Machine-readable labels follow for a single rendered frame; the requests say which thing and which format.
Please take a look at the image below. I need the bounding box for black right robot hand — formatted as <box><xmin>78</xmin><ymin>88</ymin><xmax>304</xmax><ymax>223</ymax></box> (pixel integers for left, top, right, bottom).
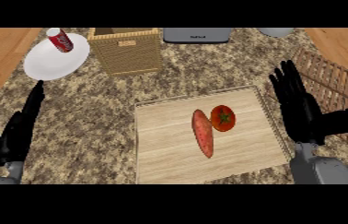
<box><xmin>269</xmin><ymin>59</ymin><xmax>348</xmax><ymax>147</ymax></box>

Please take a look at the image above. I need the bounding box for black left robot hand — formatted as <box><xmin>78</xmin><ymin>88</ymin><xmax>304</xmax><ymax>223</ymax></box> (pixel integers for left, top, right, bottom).
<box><xmin>0</xmin><ymin>79</ymin><xmax>46</xmax><ymax>167</ymax></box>

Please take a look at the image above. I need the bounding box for wooden tiered shelf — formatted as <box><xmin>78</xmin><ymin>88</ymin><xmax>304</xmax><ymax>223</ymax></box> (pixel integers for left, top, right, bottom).
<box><xmin>264</xmin><ymin>46</ymin><xmax>348</xmax><ymax>143</ymax></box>

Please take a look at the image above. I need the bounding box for pale wooden tray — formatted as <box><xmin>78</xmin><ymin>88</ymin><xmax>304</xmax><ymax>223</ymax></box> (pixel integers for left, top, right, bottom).
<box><xmin>133</xmin><ymin>85</ymin><xmax>295</xmax><ymax>185</ymax></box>

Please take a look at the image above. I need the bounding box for orange sweet potato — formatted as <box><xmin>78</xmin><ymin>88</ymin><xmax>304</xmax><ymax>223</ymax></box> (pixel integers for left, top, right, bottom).
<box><xmin>190</xmin><ymin>109</ymin><xmax>216</xmax><ymax>159</ymax></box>

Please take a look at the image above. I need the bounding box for red tomato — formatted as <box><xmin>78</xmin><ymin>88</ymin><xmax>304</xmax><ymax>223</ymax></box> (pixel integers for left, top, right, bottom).
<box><xmin>210</xmin><ymin>104</ymin><xmax>238</xmax><ymax>133</ymax></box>

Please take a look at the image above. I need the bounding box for white plate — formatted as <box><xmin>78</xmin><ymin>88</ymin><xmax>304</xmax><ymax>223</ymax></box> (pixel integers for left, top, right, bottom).
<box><xmin>22</xmin><ymin>32</ymin><xmax>92</xmax><ymax>81</ymax></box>

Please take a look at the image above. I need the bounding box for pale grey round object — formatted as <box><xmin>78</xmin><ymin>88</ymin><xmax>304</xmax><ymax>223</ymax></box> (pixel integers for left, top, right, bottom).
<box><xmin>255</xmin><ymin>27</ymin><xmax>297</xmax><ymax>39</ymax></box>

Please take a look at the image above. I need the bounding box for red can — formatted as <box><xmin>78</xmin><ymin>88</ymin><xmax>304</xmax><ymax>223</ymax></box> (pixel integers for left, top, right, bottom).
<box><xmin>44</xmin><ymin>28</ymin><xmax>75</xmax><ymax>53</ymax></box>

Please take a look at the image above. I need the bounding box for grey flat appliance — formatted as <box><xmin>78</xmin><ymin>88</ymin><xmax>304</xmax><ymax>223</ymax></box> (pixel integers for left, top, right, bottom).
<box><xmin>162</xmin><ymin>27</ymin><xmax>235</xmax><ymax>44</ymax></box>

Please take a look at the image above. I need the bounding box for wicker basket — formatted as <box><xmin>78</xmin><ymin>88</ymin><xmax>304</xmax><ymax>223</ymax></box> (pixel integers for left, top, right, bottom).
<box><xmin>87</xmin><ymin>27</ymin><xmax>165</xmax><ymax>77</ymax></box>

